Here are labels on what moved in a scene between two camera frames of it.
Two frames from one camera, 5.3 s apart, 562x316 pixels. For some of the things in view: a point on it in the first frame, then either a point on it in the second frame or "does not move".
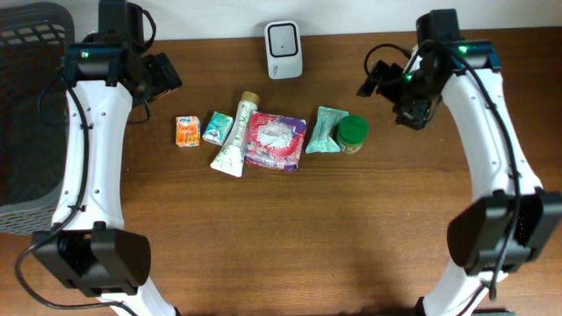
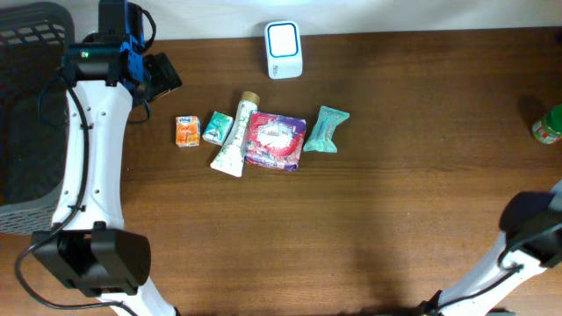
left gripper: x=163 y=72 does not move
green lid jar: x=351 y=132 → x=548 y=130
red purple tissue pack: x=275 y=140 does not move
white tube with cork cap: x=230 y=160 does not move
